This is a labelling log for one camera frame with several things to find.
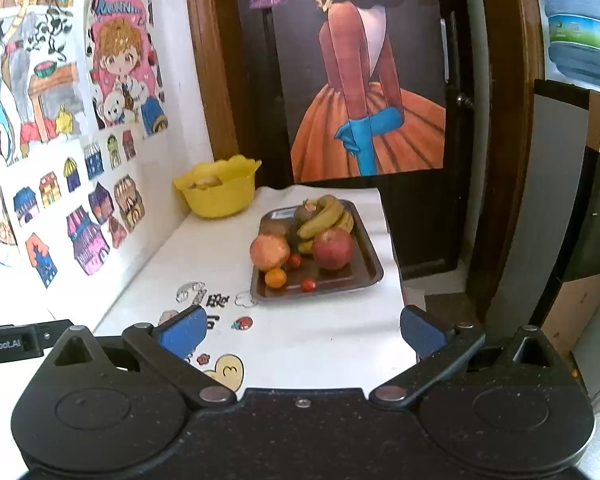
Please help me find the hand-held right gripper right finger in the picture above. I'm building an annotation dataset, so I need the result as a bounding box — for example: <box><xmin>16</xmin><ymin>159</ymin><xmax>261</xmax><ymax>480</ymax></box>
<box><xmin>369</xmin><ymin>304</ymin><xmax>562</xmax><ymax>407</ymax></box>

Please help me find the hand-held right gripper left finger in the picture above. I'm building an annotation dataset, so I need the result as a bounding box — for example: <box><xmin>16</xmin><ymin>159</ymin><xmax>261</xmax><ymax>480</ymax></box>
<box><xmin>46</xmin><ymin>304</ymin><xmax>237</xmax><ymax>409</ymax></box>

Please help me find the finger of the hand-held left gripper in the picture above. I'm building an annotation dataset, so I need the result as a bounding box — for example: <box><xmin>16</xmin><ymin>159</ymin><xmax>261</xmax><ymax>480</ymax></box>
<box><xmin>32</xmin><ymin>319</ymin><xmax>76</xmax><ymax>350</ymax></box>

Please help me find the metal tray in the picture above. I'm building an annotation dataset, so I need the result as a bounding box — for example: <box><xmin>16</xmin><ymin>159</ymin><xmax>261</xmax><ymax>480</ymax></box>
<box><xmin>250</xmin><ymin>199</ymin><xmax>385</xmax><ymax>302</ymax></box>

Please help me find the small red apple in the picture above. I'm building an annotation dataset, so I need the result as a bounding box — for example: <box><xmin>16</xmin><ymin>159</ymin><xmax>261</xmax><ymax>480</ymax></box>
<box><xmin>249</xmin><ymin>234</ymin><xmax>292</xmax><ymax>268</ymax></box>

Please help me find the large red apple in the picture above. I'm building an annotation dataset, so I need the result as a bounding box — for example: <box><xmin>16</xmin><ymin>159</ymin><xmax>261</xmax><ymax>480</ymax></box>
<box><xmin>312</xmin><ymin>227</ymin><xmax>356</xmax><ymax>271</ymax></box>

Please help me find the spotted yellow banana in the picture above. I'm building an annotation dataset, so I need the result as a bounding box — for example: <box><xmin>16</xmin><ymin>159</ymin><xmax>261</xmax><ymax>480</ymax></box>
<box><xmin>297</xmin><ymin>210</ymin><xmax>356</xmax><ymax>255</ymax></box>

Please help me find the curved yellow banana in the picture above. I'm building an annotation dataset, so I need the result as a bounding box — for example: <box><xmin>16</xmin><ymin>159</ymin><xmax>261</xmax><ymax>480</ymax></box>
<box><xmin>298</xmin><ymin>194</ymin><xmax>345</xmax><ymax>240</ymax></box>

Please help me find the white printed table cloth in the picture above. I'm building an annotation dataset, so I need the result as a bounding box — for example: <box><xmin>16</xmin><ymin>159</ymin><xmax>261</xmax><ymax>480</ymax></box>
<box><xmin>92</xmin><ymin>185</ymin><xmax>422</xmax><ymax>396</ymax></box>

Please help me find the yellow plastic bowl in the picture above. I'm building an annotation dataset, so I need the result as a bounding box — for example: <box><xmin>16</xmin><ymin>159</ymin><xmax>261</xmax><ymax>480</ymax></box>
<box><xmin>173</xmin><ymin>155</ymin><xmax>263</xmax><ymax>220</ymax></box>

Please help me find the plain cardboard box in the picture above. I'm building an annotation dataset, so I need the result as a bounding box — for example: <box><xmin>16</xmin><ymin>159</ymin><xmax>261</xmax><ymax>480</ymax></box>
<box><xmin>540</xmin><ymin>267</ymin><xmax>600</xmax><ymax>361</ymax></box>

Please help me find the grey appliance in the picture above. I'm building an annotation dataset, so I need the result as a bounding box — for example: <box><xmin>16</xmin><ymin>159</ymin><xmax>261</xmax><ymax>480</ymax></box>
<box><xmin>485</xmin><ymin>79</ymin><xmax>600</xmax><ymax>321</ymax></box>

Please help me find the black appliance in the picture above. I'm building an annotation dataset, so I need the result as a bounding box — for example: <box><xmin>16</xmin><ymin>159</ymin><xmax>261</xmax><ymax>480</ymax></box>
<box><xmin>555</xmin><ymin>147</ymin><xmax>600</xmax><ymax>286</ymax></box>

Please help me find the dark door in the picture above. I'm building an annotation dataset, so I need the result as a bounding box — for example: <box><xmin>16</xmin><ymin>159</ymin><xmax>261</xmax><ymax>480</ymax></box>
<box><xmin>232</xmin><ymin>0</ymin><xmax>474</xmax><ymax>277</ymax></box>

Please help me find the blue water bottle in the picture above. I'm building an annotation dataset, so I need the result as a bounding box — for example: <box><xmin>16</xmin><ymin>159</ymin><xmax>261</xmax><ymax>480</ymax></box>
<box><xmin>535</xmin><ymin>0</ymin><xmax>600</xmax><ymax>99</ymax></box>

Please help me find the colourful houses wall poster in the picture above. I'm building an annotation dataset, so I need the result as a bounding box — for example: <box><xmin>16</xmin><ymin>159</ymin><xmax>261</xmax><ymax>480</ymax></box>
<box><xmin>0</xmin><ymin>130</ymin><xmax>146</xmax><ymax>291</ymax></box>

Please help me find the orange dress wall poster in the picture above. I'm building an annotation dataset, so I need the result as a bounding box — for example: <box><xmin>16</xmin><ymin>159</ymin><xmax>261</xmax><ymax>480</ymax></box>
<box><xmin>290</xmin><ymin>0</ymin><xmax>449</xmax><ymax>185</ymax></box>

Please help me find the laughing boy wall poster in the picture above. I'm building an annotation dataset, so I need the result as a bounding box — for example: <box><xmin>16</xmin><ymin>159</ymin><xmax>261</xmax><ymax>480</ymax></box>
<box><xmin>0</xmin><ymin>0</ymin><xmax>89</xmax><ymax>306</ymax></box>

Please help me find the wooden door frame post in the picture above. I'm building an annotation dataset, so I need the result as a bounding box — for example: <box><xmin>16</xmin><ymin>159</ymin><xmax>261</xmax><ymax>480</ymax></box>
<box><xmin>460</xmin><ymin>0</ymin><xmax>547</xmax><ymax>312</ymax></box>
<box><xmin>182</xmin><ymin>0</ymin><xmax>249</xmax><ymax>164</ymax></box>

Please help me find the girl with bear wall poster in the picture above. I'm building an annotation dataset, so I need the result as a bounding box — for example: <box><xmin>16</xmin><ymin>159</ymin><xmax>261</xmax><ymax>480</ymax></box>
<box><xmin>84</xmin><ymin>0</ymin><xmax>170</xmax><ymax>137</ymax></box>

